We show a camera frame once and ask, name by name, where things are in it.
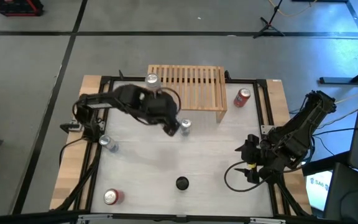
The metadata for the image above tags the red black crate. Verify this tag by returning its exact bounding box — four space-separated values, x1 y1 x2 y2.
0 0 45 17

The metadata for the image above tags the white printed sheet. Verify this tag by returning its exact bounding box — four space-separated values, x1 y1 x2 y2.
305 170 334 212

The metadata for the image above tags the silver pink beverage can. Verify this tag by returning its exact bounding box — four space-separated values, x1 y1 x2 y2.
144 73 163 94

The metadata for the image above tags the black tripod stand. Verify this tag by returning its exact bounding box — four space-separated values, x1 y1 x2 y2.
252 0 287 40

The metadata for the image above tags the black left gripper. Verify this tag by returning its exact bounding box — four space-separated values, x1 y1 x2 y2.
143 90 180 138

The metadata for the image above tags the small blue silver can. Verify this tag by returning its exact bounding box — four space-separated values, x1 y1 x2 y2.
180 118 193 137

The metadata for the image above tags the silver red beverage can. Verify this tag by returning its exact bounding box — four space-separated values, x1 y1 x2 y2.
98 134 120 154

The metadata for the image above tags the black desk frame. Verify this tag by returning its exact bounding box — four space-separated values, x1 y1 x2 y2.
318 0 358 85

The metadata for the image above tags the wooden slatted shelf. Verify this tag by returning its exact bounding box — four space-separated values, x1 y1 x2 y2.
147 64 229 123

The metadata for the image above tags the black aluminium table frame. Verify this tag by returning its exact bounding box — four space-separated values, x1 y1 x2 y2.
54 75 312 218

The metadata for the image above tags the black round table camera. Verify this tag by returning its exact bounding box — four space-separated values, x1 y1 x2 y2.
175 176 190 191

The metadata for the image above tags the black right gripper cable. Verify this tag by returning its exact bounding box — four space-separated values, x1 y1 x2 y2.
224 160 276 193

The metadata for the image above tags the red can white lettering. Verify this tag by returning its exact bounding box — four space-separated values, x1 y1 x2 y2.
233 87 252 108

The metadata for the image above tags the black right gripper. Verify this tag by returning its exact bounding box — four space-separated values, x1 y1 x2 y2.
234 134 273 184

